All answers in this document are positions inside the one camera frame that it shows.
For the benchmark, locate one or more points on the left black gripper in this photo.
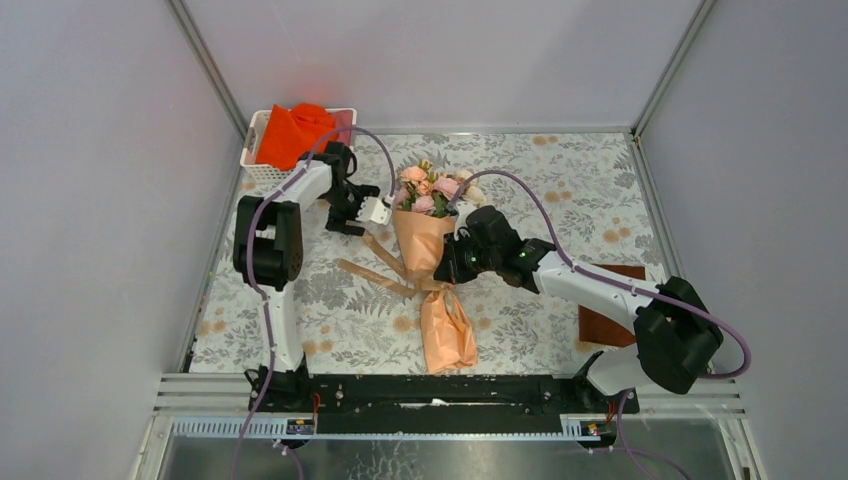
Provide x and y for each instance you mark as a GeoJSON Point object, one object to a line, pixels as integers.
{"type": "Point", "coordinates": [335, 221]}

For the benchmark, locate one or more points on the orange cloth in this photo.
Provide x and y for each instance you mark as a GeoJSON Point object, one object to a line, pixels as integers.
{"type": "Point", "coordinates": [291, 132]}

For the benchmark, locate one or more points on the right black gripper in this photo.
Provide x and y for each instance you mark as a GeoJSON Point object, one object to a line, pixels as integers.
{"type": "Point", "coordinates": [450, 269]}

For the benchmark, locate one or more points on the brown wooden block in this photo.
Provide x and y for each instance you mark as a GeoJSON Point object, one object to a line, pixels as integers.
{"type": "Point", "coordinates": [597, 329]}

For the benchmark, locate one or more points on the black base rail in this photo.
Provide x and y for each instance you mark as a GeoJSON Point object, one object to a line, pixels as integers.
{"type": "Point", "coordinates": [441, 405]}

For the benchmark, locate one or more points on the beige orange wrapping paper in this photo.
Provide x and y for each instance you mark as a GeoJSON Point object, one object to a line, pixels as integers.
{"type": "Point", "coordinates": [446, 329]}

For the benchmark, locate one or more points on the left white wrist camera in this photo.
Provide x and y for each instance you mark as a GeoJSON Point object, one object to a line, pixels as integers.
{"type": "Point", "coordinates": [377, 210]}

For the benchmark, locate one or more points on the dark red cloth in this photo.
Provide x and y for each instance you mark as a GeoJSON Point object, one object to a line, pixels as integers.
{"type": "Point", "coordinates": [344, 118]}

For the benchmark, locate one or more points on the tan ribbon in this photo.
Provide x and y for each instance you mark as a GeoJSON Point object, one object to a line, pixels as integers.
{"type": "Point", "coordinates": [404, 283]}

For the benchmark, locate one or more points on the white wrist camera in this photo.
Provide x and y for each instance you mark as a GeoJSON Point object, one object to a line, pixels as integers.
{"type": "Point", "coordinates": [462, 211]}
{"type": "Point", "coordinates": [377, 210]}

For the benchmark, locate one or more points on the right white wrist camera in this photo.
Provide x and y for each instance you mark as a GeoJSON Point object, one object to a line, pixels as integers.
{"type": "Point", "coordinates": [462, 211]}

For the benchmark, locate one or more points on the white plastic basket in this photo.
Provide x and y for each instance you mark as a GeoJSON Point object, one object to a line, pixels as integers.
{"type": "Point", "coordinates": [254, 135]}

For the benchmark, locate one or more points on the pink rose stems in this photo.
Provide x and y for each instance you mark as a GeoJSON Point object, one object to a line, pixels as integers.
{"type": "Point", "coordinates": [425, 189]}

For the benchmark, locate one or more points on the floral table cloth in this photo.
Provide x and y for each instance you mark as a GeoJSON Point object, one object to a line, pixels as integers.
{"type": "Point", "coordinates": [582, 189]}

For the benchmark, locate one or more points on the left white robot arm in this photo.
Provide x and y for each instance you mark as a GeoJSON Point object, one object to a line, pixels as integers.
{"type": "Point", "coordinates": [268, 252]}

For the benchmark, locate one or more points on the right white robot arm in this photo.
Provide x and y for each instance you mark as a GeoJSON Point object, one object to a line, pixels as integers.
{"type": "Point", "coordinates": [673, 341]}

